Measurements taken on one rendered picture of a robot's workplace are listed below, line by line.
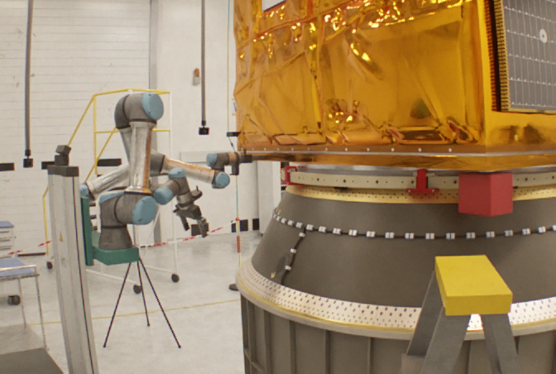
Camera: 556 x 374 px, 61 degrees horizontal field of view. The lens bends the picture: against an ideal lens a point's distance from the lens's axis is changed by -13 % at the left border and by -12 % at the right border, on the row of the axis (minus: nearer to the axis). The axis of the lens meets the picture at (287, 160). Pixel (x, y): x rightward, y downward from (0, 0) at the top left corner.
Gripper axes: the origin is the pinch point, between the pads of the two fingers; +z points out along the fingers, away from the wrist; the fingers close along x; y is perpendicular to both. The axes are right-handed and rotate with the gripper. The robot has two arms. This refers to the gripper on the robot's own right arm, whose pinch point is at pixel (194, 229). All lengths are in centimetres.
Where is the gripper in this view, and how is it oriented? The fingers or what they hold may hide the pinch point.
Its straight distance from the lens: 250.3
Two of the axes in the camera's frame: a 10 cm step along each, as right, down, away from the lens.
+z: 2.0, 8.9, 4.1
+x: 7.4, 1.3, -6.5
